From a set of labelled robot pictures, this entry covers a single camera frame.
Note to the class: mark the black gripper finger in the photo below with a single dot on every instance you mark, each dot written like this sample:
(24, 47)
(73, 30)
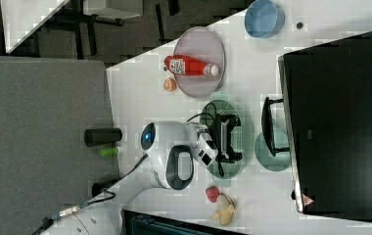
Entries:
(228, 158)
(232, 118)

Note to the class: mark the blue black tray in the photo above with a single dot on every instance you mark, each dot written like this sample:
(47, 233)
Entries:
(137, 223)

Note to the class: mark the orange slice toy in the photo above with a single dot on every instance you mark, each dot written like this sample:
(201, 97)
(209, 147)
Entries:
(169, 84)

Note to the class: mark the red toy strawberry near banana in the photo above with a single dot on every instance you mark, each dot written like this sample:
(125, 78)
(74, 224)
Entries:
(212, 193)

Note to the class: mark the red ketchup bottle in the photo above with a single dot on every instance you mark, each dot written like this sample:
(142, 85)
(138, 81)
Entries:
(187, 65)

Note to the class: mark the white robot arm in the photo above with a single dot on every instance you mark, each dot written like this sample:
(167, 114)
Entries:
(170, 151)

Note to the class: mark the mint green strainer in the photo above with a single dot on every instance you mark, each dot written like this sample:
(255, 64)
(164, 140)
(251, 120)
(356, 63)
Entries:
(242, 138)

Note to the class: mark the blue bowl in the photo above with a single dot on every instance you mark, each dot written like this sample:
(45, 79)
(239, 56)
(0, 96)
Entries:
(263, 19)

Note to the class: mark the lime green toy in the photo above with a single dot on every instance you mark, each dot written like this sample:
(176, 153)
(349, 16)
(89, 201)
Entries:
(109, 152)

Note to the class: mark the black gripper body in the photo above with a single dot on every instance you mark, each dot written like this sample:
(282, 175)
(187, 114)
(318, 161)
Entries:
(223, 136)

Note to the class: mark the silver toaster oven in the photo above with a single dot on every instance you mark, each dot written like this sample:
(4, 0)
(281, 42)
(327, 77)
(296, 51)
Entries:
(327, 100)

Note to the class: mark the black cylinder on left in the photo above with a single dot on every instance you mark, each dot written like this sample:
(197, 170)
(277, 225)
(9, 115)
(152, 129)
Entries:
(101, 136)

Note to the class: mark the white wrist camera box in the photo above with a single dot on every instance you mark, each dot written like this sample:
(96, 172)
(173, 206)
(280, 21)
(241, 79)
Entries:
(206, 151)

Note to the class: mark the yellow toy banana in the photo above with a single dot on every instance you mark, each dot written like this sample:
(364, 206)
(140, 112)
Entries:
(225, 210)

